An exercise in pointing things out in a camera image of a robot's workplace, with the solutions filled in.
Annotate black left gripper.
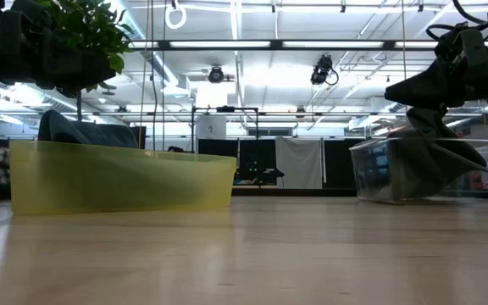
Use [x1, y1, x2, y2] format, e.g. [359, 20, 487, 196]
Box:
[0, 0, 117, 97]

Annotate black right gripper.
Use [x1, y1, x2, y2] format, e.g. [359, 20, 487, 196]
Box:
[384, 54, 488, 109]

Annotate green leafy artificial plant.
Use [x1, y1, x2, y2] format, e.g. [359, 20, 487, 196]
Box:
[42, 0, 136, 122]

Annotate translucent yellow plastic bin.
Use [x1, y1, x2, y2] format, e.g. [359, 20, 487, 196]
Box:
[8, 139, 237, 216]

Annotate black ceiling spotlight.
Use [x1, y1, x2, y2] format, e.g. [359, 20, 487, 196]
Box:
[208, 65, 227, 85]

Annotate gray hanging cloth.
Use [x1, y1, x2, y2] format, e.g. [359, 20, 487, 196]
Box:
[274, 136, 326, 190]

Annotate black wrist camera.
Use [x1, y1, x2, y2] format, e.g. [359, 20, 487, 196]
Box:
[434, 27, 488, 71]

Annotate white hanging ring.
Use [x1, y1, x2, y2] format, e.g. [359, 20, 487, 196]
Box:
[165, 0, 187, 31]

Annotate black ceiling camera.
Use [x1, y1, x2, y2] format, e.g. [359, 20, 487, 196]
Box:
[310, 53, 340, 86]

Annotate black partition wall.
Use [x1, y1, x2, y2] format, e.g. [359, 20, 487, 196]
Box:
[197, 138, 364, 197]

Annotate black metal stand frame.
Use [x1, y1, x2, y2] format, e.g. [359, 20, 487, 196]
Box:
[191, 105, 261, 158]

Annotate black aluminium rig frame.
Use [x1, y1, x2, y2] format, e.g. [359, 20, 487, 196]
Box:
[125, 38, 488, 52]

